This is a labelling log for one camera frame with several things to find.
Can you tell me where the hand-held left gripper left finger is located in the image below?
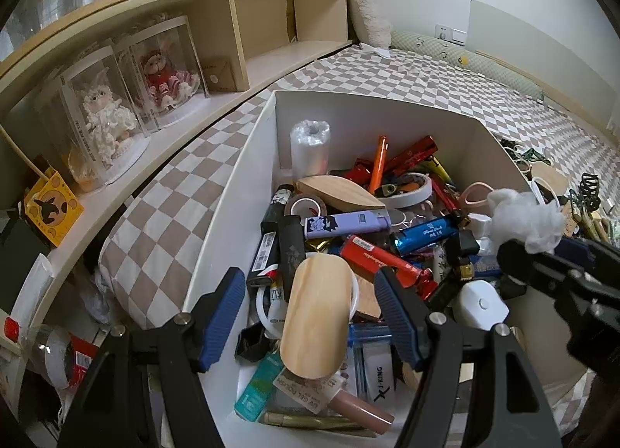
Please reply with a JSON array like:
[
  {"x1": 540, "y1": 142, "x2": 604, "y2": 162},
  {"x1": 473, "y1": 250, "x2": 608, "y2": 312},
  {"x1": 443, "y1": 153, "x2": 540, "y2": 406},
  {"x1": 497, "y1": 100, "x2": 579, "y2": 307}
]
[{"x1": 57, "y1": 266, "x2": 247, "y2": 448}]

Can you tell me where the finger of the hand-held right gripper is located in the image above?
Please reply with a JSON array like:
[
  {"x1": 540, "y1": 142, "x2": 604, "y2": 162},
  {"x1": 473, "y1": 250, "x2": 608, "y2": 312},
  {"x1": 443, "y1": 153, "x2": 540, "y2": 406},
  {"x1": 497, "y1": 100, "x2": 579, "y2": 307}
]
[
  {"x1": 555, "y1": 236, "x2": 620, "y2": 267},
  {"x1": 496, "y1": 239, "x2": 589, "y2": 301}
]

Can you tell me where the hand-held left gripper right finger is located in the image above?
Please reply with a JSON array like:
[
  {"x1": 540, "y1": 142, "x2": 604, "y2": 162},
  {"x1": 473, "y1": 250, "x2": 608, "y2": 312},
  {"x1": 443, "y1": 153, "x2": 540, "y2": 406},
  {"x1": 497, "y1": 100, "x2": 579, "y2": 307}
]
[{"x1": 374, "y1": 268, "x2": 563, "y2": 448}]

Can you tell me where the white cotton wad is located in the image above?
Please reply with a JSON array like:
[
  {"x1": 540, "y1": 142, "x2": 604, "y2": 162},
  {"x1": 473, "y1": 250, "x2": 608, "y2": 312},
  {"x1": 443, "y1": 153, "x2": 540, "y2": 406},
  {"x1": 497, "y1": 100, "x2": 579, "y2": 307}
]
[{"x1": 487, "y1": 188, "x2": 567, "y2": 255}]

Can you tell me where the large oval wooden board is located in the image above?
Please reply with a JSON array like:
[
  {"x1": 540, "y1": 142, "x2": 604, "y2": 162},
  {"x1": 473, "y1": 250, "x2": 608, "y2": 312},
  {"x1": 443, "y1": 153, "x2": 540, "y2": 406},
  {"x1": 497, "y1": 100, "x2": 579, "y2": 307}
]
[{"x1": 280, "y1": 254, "x2": 357, "y2": 381}]

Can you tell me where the white storage box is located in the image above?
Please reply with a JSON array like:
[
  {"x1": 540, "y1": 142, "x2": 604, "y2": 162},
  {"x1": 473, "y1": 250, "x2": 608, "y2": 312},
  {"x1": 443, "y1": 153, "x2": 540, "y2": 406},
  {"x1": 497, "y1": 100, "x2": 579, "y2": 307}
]
[{"x1": 181, "y1": 89, "x2": 589, "y2": 448}]

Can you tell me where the pile of assorted small things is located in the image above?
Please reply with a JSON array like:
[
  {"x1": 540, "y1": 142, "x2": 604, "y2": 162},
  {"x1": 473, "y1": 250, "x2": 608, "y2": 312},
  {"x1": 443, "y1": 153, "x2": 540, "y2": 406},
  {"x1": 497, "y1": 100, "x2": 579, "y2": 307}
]
[{"x1": 499, "y1": 136, "x2": 620, "y2": 248}]

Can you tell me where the white bangle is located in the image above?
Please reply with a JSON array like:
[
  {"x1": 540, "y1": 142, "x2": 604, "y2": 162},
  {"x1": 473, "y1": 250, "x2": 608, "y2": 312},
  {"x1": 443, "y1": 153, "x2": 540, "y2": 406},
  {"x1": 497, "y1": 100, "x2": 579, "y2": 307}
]
[{"x1": 256, "y1": 278, "x2": 291, "y2": 337}]

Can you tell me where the black hair claw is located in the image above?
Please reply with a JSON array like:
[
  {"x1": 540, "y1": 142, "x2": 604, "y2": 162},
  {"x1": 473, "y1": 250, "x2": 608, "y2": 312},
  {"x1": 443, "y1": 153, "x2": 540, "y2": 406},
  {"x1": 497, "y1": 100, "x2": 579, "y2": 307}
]
[{"x1": 576, "y1": 172, "x2": 601, "y2": 209}]

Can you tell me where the white round device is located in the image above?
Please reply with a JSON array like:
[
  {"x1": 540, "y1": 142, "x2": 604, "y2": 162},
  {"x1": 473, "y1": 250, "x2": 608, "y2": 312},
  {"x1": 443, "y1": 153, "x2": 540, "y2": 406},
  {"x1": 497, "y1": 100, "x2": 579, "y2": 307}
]
[{"x1": 453, "y1": 278, "x2": 509, "y2": 330}]

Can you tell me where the red lighter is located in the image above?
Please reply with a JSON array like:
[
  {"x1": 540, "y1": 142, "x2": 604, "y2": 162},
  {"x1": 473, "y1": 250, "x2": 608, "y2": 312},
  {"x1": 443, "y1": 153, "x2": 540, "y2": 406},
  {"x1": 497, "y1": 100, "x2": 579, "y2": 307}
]
[{"x1": 339, "y1": 234, "x2": 434, "y2": 301}]

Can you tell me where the black lighter with barcode label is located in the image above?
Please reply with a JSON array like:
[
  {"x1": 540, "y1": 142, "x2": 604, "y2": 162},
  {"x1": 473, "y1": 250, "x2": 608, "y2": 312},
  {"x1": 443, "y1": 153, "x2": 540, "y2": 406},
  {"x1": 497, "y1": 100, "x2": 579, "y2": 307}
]
[{"x1": 247, "y1": 230, "x2": 279, "y2": 287}]

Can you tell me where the small oval wooden board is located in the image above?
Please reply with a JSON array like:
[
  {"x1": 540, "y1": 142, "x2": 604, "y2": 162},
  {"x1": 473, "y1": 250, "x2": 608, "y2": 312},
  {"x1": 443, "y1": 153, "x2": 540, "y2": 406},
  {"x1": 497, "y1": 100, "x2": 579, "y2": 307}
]
[{"x1": 530, "y1": 162, "x2": 568, "y2": 193}]

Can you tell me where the teal box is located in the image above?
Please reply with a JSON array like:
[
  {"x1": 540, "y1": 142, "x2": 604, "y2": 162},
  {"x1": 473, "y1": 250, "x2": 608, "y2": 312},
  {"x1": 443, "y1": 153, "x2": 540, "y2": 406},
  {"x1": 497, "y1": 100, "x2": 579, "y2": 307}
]
[{"x1": 235, "y1": 351, "x2": 286, "y2": 422}]

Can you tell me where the blue metallic lighter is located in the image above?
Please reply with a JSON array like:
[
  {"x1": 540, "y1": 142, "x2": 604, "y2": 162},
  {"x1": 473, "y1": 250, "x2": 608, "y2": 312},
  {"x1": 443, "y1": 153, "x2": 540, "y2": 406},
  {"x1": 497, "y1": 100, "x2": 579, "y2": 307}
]
[{"x1": 390, "y1": 216, "x2": 461, "y2": 256}]

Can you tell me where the pink nail polish bottle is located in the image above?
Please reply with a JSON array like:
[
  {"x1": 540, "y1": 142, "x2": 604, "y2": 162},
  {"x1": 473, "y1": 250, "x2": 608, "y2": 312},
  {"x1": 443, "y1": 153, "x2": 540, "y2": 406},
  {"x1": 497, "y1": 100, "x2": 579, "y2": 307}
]
[{"x1": 274, "y1": 375, "x2": 395, "y2": 432}]

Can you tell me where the purple lighter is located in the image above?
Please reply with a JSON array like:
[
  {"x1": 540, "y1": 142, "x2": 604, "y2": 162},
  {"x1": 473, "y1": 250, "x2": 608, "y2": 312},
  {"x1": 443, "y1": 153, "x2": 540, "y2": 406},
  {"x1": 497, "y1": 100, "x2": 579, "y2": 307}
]
[{"x1": 303, "y1": 211, "x2": 392, "y2": 240}]

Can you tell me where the white tape roll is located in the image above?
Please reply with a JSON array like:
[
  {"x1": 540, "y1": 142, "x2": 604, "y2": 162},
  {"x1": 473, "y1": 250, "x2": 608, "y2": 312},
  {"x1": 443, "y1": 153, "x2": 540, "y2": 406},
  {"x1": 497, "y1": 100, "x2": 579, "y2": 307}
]
[{"x1": 375, "y1": 172, "x2": 434, "y2": 209}]

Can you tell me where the gold pen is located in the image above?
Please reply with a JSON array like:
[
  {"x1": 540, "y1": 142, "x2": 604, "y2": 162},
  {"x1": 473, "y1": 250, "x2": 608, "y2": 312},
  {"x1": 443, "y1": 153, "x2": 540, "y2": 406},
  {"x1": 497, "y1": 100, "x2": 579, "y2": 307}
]
[{"x1": 262, "y1": 412, "x2": 369, "y2": 432}]

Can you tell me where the leaf-shaped wooden piece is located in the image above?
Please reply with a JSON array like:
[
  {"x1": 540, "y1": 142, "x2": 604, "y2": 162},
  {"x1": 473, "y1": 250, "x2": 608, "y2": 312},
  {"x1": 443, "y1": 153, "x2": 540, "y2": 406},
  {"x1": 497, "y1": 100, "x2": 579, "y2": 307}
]
[{"x1": 295, "y1": 176, "x2": 386, "y2": 213}]

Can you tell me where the red packet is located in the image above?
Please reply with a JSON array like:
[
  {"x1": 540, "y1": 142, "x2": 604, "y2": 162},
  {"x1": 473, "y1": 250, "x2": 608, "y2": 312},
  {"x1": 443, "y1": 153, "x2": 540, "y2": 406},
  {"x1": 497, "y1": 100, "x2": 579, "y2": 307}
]
[{"x1": 68, "y1": 334, "x2": 100, "y2": 388}]

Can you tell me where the orange pen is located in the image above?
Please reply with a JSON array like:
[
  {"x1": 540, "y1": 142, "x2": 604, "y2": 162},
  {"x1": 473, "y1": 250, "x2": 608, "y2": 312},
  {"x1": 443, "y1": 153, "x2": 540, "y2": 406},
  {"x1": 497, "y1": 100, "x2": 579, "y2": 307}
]
[{"x1": 369, "y1": 137, "x2": 389, "y2": 193}]

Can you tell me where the red metallic tool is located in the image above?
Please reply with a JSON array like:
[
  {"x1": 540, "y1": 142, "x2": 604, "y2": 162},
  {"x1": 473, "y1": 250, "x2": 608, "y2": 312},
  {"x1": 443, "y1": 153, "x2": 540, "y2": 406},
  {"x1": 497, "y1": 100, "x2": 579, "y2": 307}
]
[{"x1": 382, "y1": 136, "x2": 439, "y2": 173}]

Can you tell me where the clear tape roll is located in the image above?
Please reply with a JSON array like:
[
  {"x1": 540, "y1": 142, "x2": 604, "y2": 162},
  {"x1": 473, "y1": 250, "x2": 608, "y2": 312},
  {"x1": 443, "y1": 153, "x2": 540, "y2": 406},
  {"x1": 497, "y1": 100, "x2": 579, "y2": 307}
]
[{"x1": 26, "y1": 327, "x2": 73, "y2": 391}]

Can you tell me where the roll of clear plastic bags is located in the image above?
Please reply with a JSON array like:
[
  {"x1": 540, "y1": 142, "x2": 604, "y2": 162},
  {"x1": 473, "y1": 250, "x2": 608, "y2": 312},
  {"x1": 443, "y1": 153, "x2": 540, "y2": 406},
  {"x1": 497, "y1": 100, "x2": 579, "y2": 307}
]
[{"x1": 289, "y1": 119, "x2": 331, "y2": 175}]

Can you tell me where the yellow box with black figure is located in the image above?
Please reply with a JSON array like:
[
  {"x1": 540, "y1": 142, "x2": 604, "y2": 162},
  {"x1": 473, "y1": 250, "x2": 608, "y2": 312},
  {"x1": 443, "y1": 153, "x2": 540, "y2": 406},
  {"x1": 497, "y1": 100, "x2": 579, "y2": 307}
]
[{"x1": 24, "y1": 167, "x2": 84, "y2": 248}]

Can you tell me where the white power strip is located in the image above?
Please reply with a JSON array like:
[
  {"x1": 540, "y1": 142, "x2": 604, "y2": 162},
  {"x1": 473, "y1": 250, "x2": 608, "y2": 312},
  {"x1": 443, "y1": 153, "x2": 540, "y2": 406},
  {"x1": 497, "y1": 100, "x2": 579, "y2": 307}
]
[{"x1": 0, "y1": 310, "x2": 25, "y2": 357}]

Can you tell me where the long green bolster pillow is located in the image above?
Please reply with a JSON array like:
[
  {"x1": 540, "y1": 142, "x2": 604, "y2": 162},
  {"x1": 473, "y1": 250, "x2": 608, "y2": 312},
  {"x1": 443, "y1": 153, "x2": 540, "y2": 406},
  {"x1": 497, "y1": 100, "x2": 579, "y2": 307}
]
[{"x1": 390, "y1": 29, "x2": 548, "y2": 100}]

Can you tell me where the white doll in clear case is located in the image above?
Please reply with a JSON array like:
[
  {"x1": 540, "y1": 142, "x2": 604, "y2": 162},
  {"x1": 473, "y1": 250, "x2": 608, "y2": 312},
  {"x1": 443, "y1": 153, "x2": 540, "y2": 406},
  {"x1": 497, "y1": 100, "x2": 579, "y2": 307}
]
[{"x1": 36, "y1": 41, "x2": 151, "y2": 187}]

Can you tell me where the checkered bed sheet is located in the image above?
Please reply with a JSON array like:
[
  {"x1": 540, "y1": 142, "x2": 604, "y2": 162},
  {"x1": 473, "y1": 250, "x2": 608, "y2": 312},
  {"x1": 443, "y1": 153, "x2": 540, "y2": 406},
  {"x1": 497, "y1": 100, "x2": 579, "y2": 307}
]
[{"x1": 99, "y1": 44, "x2": 620, "y2": 448}]

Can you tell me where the small brown envelope box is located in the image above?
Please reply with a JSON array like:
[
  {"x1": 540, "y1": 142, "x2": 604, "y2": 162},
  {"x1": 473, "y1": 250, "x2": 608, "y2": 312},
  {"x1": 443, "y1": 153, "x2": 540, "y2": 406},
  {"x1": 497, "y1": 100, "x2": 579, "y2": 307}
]
[{"x1": 201, "y1": 57, "x2": 238, "y2": 93}]

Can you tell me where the red doll in clear case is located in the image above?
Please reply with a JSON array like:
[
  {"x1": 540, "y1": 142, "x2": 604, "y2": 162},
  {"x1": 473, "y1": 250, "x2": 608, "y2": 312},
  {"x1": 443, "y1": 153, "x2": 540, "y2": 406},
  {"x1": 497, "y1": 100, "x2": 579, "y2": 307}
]
[{"x1": 114, "y1": 15, "x2": 211, "y2": 134}]

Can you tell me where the wooden bedside shelf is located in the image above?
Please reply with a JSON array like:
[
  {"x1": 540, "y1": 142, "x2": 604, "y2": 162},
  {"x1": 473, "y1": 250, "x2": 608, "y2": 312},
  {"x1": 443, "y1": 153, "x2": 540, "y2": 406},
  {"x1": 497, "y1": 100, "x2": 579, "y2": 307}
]
[{"x1": 0, "y1": 0, "x2": 354, "y2": 381}]

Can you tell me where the fluffy white pillow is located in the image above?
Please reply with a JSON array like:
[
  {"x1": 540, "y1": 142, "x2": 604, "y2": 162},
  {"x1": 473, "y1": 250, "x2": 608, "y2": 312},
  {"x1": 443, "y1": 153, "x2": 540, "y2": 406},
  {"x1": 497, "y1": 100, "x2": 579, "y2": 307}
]
[{"x1": 350, "y1": 0, "x2": 393, "y2": 49}]

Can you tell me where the beige ring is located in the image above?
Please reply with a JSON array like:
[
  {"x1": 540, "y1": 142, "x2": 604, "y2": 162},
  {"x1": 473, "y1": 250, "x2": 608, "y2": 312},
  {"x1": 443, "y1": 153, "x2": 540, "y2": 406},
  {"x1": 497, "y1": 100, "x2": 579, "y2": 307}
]
[{"x1": 460, "y1": 182, "x2": 492, "y2": 214}]

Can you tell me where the white wall panel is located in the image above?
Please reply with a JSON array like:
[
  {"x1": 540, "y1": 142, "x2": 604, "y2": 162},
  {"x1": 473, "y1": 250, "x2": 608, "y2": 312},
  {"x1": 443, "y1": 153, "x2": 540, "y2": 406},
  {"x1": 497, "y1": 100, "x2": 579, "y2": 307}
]
[{"x1": 467, "y1": 0, "x2": 613, "y2": 129}]

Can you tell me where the white wall socket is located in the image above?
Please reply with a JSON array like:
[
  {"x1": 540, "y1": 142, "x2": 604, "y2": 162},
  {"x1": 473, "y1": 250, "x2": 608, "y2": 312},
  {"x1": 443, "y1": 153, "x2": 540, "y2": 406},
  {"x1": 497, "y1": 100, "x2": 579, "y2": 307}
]
[{"x1": 434, "y1": 23, "x2": 468, "y2": 47}]

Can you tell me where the beige cable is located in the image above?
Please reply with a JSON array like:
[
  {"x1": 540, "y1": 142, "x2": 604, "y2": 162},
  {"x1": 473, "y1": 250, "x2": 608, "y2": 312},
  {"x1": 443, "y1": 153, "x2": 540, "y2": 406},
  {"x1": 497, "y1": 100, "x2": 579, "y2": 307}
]
[{"x1": 0, "y1": 124, "x2": 47, "y2": 182}]

